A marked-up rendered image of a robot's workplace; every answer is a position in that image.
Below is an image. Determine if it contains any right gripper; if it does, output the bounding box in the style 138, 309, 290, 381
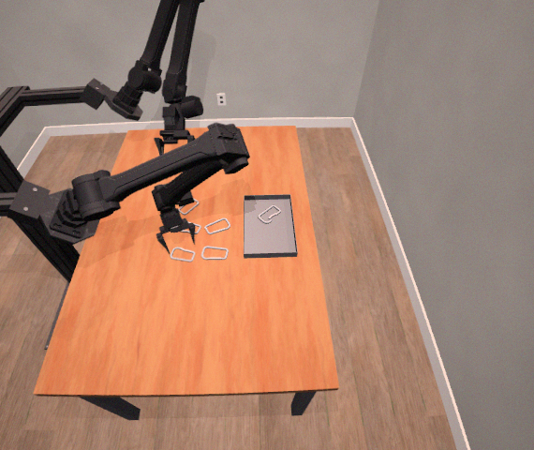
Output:
156, 207, 196, 254

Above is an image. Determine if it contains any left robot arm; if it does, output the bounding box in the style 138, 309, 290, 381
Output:
112, 0, 204, 130

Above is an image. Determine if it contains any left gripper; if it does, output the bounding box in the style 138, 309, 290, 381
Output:
154, 129, 195, 155

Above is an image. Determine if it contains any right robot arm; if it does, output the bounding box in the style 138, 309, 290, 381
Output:
50, 123, 250, 239

